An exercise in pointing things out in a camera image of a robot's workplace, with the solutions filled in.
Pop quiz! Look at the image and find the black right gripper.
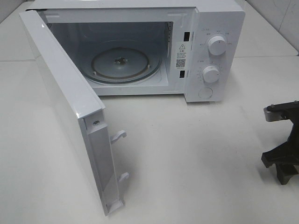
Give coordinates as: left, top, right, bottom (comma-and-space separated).
261, 100, 299, 185

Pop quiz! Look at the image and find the round white door button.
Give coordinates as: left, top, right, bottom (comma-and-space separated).
199, 87, 213, 99

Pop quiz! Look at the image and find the white microwave door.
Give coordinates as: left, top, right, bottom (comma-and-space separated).
20, 10, 129, 215

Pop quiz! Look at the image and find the lower white timer knob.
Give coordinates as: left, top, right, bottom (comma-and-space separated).
202, 65, 220, 83

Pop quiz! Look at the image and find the upper white power knob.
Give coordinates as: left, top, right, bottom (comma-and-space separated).
207, 35, 227, 56

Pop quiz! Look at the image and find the white microwave oven body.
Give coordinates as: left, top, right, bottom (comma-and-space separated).
24, 0, 245, 102

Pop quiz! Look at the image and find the glass microwave turntable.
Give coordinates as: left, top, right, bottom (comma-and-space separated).
80, 40, 163, 84

